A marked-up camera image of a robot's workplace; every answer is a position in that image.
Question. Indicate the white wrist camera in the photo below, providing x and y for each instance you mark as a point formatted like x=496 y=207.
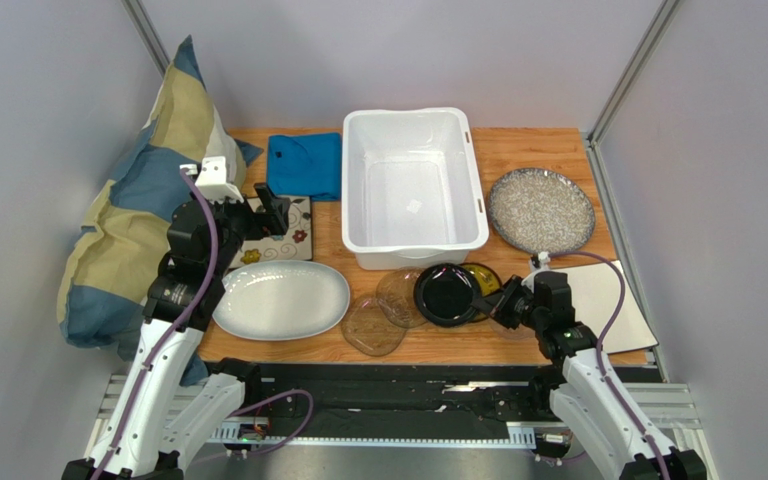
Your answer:
x=540 y=262
x=214 y=179

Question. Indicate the black round plate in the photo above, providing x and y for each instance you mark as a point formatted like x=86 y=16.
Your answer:
x=443 y=294

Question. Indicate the large white oval plate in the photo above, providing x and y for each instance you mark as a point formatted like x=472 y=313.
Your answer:
x=282 y=300

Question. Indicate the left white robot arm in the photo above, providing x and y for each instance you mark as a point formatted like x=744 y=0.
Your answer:
x=205 y=235

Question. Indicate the floral square plate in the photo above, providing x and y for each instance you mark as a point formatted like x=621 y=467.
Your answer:
x=296 y=244

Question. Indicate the clear glass plate right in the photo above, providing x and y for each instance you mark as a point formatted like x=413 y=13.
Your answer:
x=519 y=333

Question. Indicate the yellow patterned round plate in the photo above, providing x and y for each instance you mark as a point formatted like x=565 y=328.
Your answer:
x=484 y=280

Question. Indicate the blue and cream pillow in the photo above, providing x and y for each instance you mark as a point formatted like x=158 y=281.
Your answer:
x=123 y=235

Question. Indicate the speckled round ceramic plate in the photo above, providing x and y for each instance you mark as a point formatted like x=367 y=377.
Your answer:
x=538 y=210

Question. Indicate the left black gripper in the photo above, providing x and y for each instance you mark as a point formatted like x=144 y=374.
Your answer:
x=274 y=217

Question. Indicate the folded blue cloth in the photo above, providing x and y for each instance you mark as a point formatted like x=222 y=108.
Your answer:
x=305 y=165

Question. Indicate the clear amber square glass plate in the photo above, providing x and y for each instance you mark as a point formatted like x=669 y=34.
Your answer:
x=366 y=328

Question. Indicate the white rectangular plate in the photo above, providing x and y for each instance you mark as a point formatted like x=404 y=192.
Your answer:
x=595 y=292

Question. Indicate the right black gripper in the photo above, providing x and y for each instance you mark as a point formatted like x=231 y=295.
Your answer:
x=502 y=304

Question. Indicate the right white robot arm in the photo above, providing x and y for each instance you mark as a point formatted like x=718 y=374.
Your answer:
x=581 y=389

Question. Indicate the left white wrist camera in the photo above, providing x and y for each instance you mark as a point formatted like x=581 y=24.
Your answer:
x=214 y=179

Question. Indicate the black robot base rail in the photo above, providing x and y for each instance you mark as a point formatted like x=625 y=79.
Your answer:
x=411 y=402

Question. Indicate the clear round glass plate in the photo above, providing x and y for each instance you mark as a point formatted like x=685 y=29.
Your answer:
x=395 y=297

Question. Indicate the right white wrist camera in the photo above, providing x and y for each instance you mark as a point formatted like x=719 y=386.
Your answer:
x=540 y=262

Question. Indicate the white plastic bin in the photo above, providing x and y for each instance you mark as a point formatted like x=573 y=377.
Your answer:
x=411 y=193

